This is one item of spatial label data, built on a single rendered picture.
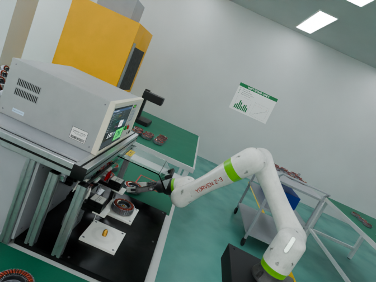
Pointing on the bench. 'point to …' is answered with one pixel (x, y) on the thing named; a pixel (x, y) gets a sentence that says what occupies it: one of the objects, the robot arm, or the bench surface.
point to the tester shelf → (56, 149)
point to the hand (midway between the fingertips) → (133, 187)
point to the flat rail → (104, 172)
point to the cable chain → (69, 181)
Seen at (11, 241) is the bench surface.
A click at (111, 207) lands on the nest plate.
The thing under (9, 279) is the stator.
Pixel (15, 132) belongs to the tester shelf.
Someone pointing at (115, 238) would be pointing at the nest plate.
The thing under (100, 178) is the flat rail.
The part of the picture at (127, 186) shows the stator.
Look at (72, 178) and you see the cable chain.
